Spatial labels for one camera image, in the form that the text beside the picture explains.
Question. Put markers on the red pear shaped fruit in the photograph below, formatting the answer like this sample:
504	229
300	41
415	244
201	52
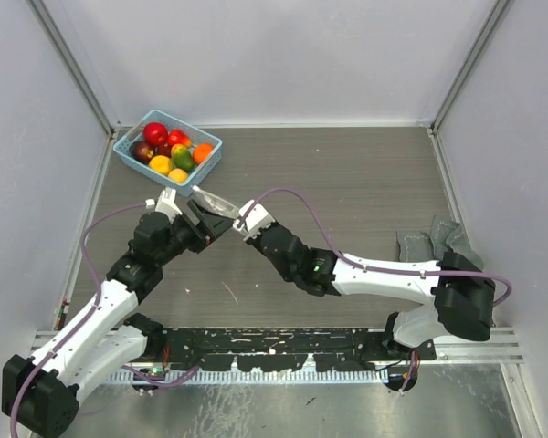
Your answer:
178	137

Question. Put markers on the yellow lemon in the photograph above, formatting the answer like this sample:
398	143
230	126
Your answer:
161	164

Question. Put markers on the light blue plastic basket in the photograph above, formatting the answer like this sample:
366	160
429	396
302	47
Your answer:
122	148

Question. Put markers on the orange tangerine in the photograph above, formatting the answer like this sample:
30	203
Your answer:
201	152

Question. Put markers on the yellow orange fruit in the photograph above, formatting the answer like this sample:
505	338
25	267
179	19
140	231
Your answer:
178	175

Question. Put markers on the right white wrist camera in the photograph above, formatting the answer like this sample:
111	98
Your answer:
252	220

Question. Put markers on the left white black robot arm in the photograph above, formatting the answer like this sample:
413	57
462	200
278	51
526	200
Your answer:
45	391

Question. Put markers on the green orange mango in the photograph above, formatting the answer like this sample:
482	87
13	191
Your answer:
182	158

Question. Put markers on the red apple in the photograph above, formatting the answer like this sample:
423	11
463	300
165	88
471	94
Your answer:
155	134

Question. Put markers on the light blue cable duct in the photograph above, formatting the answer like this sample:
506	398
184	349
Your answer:
307	375

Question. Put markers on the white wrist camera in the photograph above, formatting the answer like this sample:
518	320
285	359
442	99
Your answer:
252	220
165	204

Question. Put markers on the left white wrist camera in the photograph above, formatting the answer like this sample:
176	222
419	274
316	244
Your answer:
165	204

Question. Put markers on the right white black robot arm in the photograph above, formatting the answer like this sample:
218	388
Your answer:
452	296

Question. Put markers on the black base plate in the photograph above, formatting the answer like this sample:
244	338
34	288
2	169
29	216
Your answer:
275	350

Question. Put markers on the dark red plum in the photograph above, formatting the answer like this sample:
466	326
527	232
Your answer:
142	152

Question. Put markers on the small dark red fruit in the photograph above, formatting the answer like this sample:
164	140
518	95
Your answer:
164	150

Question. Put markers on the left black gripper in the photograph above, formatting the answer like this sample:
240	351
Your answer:
210	224

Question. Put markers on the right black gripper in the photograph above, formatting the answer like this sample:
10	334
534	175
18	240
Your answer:
256	240

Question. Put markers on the clear zip top bag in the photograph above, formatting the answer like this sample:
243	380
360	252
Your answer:
214	203

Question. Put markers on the grey cloth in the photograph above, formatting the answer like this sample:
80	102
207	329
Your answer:
445	235

